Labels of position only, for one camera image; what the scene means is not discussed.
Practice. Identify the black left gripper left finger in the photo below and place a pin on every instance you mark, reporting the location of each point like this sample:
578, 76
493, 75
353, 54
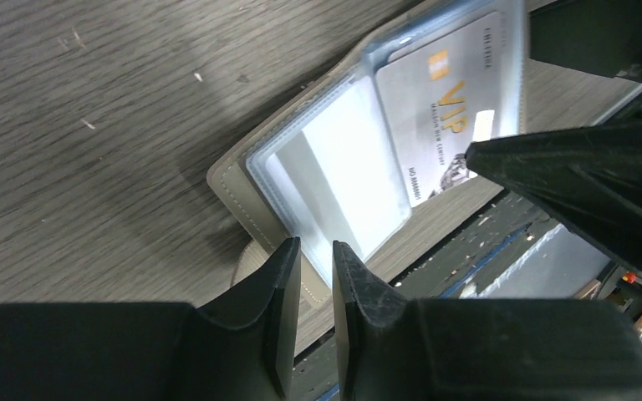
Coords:
239, 346

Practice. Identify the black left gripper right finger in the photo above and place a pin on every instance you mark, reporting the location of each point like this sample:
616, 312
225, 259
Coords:
390, 347

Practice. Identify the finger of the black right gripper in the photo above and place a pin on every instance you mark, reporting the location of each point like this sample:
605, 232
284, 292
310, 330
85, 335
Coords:
596, 37
589, 179

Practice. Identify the card with magnetic stripe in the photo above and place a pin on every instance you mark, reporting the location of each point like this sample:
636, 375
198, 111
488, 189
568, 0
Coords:
338, 176

